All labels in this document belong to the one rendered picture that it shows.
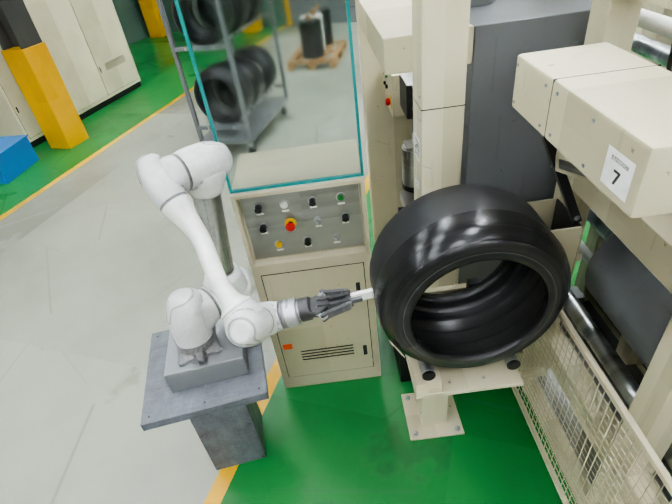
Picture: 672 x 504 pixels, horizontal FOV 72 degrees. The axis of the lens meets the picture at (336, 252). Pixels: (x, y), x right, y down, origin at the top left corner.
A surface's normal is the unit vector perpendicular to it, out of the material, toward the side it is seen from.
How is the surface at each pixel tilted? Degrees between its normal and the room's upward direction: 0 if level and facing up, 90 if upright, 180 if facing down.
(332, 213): 90
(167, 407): 0
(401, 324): 90
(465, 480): 0
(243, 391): 0
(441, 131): 90
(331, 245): 90
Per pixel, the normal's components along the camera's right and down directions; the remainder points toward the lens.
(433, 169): 0.07, 0.60
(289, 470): -0.11, -0.79
